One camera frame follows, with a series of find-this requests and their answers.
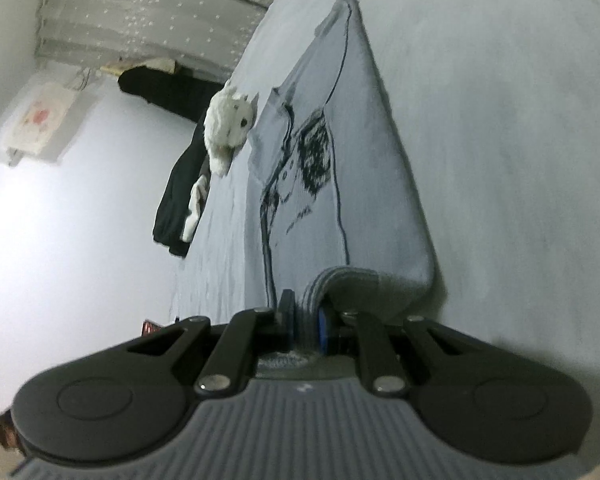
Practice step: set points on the white wall bag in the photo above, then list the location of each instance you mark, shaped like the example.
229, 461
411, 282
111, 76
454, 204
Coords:
40, 120

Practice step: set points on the black hanging garment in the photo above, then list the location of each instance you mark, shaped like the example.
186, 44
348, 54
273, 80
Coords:
170, 90

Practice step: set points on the grey star-print curtain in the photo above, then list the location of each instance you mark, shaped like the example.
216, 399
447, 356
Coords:
155, 10

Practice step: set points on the black cloth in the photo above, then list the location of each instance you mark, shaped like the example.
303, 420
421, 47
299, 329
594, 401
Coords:
175, 200

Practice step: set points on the grey bed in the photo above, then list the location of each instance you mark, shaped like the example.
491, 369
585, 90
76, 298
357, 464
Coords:
505, 135

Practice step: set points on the white plush toy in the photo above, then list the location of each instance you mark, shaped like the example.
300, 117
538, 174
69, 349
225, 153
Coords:
227, 120

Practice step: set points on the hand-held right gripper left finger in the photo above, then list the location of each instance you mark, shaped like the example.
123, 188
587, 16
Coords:
289, 325

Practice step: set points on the grey printed sweater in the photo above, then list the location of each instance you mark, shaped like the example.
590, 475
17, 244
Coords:
360, 160

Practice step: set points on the beige hanging garment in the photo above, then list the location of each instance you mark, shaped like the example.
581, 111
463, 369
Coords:
130, 66

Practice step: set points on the reddish brown object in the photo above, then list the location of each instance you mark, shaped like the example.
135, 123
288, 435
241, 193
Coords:
147, 327
5, 430

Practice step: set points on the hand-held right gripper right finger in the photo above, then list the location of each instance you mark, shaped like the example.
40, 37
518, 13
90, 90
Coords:
324, 330

